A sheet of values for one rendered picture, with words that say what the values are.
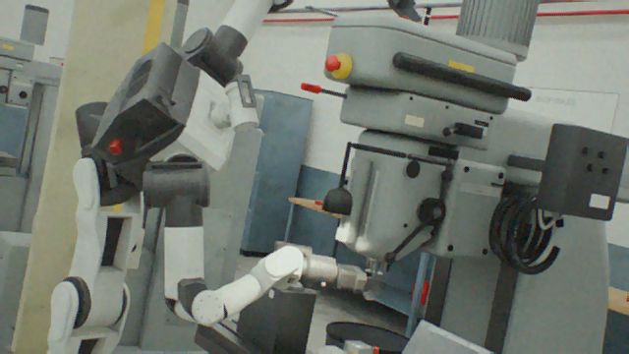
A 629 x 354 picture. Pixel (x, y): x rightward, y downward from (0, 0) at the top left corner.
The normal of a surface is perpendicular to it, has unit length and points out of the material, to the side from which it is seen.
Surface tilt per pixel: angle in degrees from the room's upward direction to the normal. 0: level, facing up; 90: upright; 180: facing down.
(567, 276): 90
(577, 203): 90
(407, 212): 90
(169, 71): 58
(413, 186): 90
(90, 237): 115
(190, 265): 80
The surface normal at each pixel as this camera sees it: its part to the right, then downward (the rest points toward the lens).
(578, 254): 0.56, 0.17
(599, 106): -0.81, -0.13
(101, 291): 0.78, 0.03
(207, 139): 0.75, -0.36
